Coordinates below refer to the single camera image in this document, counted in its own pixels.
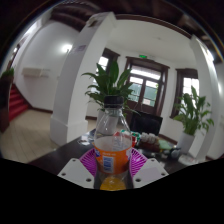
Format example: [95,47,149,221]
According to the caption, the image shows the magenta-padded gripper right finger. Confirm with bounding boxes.
[128,148,169,190]

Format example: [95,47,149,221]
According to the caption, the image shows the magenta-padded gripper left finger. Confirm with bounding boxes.
[57,148,98,190]

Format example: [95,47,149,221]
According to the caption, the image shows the orange drink plastic bottle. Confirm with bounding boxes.
[93,95,133,192]

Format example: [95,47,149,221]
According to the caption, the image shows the green sponge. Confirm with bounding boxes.
[157,138,173,152]

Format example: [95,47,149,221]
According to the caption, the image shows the box of small bottles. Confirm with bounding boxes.
[137,132,160,152]

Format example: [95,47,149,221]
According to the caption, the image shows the black chair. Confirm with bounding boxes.
[129,110,164,136]

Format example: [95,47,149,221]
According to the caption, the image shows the potted plant, white pot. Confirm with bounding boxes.
[81,59,141,135]
[171,85,215,155]

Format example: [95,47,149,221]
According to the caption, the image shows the dark wooden double door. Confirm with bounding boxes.
[124,56,171,117]

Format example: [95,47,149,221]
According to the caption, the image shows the red carpeted staircase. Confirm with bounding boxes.
[8,83,32,123]

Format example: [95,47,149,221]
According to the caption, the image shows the dark-framed window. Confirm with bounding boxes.
[98,47,121,76]
[170,67,200,118]

